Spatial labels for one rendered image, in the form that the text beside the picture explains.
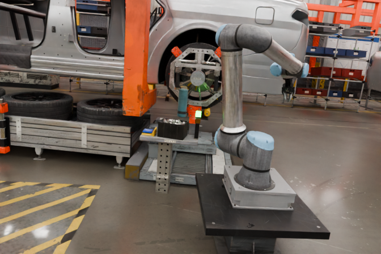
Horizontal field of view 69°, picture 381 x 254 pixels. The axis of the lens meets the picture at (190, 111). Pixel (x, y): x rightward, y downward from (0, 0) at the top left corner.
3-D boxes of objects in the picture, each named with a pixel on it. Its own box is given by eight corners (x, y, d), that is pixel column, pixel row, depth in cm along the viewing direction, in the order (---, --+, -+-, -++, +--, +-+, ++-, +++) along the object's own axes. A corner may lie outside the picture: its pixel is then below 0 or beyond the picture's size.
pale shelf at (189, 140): (198, 139, 219) (198, 135, 219) (197, 145, 203) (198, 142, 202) (144, 134, 221) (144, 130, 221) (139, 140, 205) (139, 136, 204)
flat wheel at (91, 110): (141, 118, 330) (142, 98, 325) (145, 135, 267) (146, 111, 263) (81, 117, 314) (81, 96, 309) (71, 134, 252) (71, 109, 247)
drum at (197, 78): (204, 84, 273) (206, 70, 270) (204, 87, 252) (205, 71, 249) (190, 83, 274) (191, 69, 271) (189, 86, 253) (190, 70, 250)
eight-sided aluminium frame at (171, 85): (223, 106, 276) (229, 51, 265) (223, 108, 270) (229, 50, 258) (168, 102, 279) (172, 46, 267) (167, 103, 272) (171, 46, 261)
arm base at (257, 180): (277, 189, 150) (280, 172, 148) (244, 189, 147) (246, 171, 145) (262, 173, 169) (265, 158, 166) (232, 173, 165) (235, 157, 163)
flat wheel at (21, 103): (-8, 127, 253) (-10, 101, 248) (11, 110, 313) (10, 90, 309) (71, 126, 275) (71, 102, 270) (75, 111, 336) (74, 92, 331)
